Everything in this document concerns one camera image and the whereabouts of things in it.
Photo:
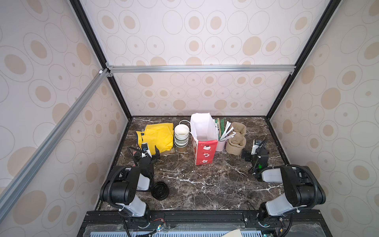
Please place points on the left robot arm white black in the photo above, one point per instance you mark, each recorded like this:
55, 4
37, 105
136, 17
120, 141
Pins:
123, 182

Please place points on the stack of paper cups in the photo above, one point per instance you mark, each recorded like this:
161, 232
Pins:
181, 137

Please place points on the left diagonal aluminium bar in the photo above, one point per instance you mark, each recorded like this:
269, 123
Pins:
30, 169

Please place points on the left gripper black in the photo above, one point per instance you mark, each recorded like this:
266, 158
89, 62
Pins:
145, 160

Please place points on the pulp cup carrier stack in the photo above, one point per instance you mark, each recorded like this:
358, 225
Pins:
236, 144

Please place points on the red white paper bag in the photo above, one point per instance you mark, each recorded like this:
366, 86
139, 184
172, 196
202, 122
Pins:
204, 138

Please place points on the pink straw holder cup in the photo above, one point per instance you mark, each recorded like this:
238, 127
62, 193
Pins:
221, 146

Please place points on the yellow napkin stack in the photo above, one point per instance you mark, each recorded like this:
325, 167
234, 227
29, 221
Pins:
159, 135

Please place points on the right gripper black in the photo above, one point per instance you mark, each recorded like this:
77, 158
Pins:
260, 152

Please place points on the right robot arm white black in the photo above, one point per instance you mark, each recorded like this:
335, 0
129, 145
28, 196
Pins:
301, 188

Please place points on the horizontal aluminium frame bar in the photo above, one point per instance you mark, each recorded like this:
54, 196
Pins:
197, 69

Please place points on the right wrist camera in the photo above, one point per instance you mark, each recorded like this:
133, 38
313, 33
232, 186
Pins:
256, 145

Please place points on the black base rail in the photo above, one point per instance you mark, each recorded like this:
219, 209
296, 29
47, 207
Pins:
203, 223

